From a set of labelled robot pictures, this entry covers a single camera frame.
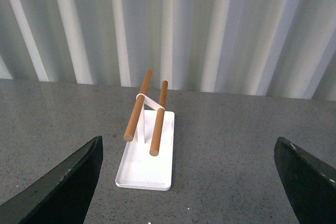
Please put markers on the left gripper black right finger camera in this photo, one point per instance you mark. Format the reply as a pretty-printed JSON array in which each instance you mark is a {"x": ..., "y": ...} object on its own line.
[{"x": 309, "y": 183}]

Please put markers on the white rack with wooden bars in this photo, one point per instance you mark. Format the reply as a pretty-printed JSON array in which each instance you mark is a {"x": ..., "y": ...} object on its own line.
[{"x": 148, "y": 155}]

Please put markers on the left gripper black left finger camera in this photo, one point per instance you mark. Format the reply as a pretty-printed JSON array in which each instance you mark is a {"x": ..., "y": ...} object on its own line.
[{"x": 64, "y": 194}]

